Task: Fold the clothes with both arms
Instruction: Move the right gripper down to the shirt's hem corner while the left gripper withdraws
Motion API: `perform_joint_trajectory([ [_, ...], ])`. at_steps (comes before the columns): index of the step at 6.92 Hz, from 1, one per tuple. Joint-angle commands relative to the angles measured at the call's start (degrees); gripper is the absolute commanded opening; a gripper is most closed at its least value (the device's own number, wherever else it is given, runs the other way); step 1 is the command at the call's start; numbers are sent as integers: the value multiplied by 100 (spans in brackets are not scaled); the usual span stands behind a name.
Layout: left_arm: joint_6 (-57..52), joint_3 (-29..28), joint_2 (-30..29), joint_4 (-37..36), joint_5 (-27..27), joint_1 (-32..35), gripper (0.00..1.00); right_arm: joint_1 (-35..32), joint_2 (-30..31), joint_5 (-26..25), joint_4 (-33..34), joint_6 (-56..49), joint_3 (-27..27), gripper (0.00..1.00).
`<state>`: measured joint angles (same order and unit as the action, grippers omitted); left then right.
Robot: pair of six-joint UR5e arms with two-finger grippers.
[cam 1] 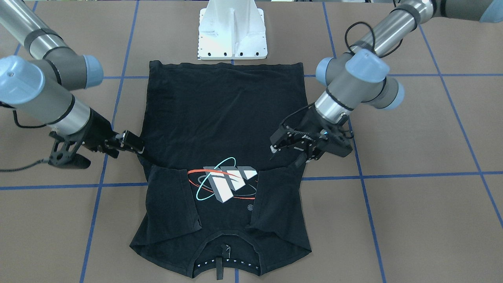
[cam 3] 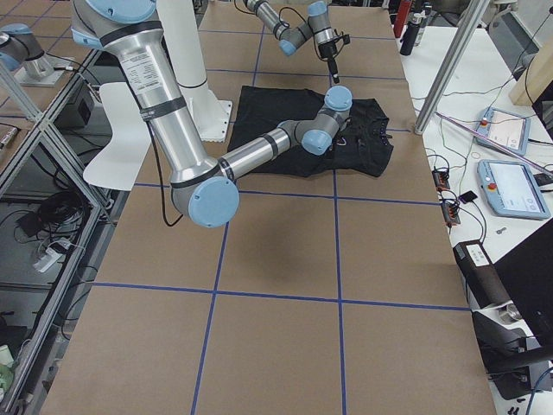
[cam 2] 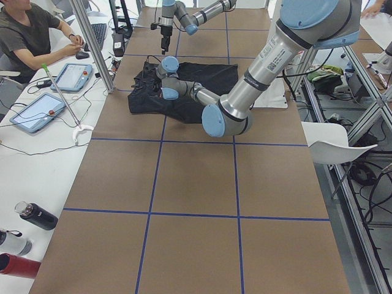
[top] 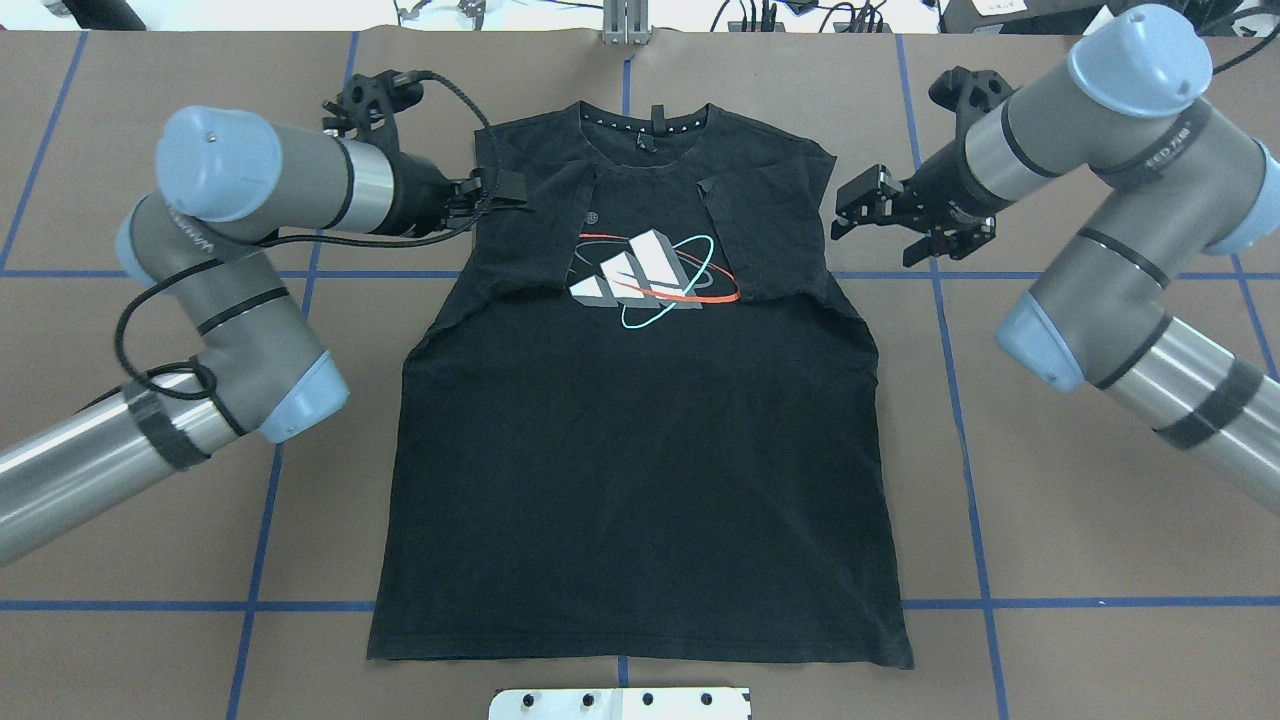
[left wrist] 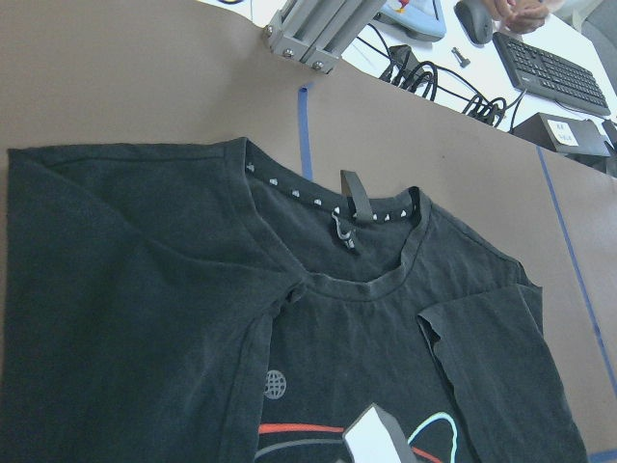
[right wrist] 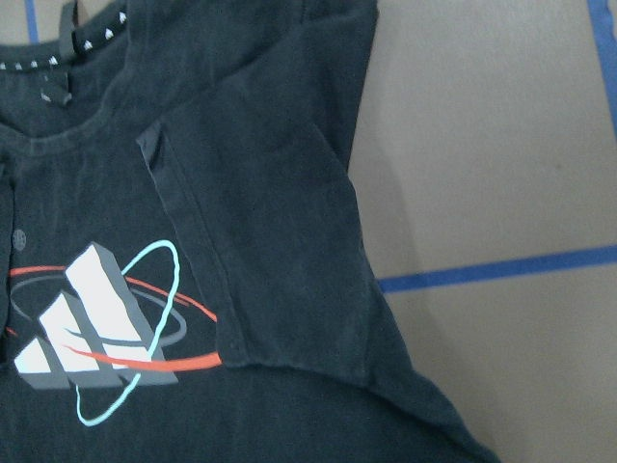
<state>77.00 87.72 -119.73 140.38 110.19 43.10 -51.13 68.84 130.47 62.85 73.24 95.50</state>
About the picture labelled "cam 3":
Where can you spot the white plastic chair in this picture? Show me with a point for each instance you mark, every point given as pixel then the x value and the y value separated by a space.
pixel 117 165

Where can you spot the aluminium frame post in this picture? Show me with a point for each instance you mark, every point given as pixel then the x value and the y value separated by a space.
pixel 462 37

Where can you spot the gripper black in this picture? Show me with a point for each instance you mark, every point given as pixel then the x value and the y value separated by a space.
pixel 327 51

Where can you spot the black monitor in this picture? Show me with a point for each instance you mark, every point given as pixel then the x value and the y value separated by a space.
pixel 526 273

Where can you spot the upper teach pendant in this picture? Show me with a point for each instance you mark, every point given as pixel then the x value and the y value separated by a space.
pixel 505 128

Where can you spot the lower teach pendant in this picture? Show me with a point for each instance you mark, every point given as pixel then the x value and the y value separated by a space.
pixel 511 190

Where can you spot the white power strip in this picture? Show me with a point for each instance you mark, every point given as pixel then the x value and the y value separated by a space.
pixel 52 254

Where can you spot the teach pendant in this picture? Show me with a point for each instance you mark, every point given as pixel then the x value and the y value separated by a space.
pixel 505 128
pixel 511 190

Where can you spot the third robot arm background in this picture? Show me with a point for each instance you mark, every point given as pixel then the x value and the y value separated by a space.
pixel 18 45

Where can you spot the black t-shirt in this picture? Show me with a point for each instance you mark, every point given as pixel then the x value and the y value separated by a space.
pixel 363 145

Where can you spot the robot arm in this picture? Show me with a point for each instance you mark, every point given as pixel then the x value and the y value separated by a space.
pixel 315 27
pixel 157 46

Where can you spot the black bottle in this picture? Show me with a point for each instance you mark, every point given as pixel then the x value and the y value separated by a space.
pixel 411 33

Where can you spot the black device box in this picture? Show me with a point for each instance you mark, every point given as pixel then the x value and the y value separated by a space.
pixel 480 273

